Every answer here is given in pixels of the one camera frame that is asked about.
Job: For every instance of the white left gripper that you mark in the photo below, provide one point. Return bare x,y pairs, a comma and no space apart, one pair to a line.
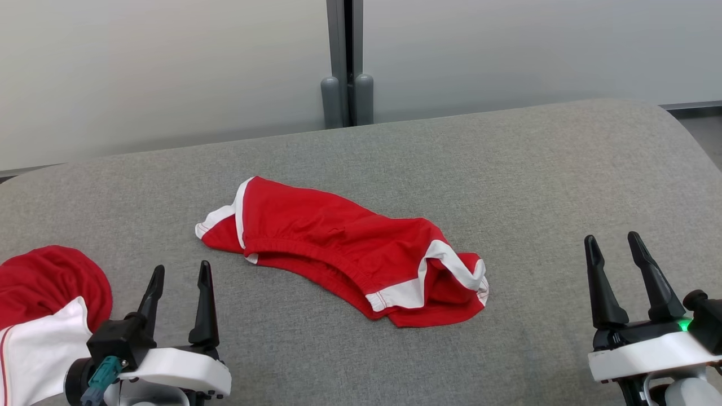
180,366

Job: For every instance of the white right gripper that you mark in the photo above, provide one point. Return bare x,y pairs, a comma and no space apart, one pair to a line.
648,355

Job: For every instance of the red jersey with white sleeves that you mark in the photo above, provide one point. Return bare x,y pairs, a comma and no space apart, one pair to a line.
45,276

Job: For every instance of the red shorts with white trim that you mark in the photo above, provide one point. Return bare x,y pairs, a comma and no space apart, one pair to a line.
316,225

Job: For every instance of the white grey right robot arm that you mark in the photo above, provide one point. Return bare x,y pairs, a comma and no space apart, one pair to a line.
694,395

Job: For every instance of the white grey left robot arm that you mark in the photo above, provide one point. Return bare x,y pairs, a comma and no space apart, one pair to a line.
158,398

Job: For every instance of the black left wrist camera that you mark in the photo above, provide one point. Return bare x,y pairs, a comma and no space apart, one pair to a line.
121,338

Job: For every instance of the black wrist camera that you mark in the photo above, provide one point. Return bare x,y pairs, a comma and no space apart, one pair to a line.
708,321
121,338

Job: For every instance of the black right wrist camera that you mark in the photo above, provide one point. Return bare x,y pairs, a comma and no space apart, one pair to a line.
708,321

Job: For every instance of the grey partition base rail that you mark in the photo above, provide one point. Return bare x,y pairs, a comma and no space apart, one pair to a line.
696,108

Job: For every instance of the grey metal partition post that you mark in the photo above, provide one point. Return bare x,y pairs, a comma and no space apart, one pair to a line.
338,45

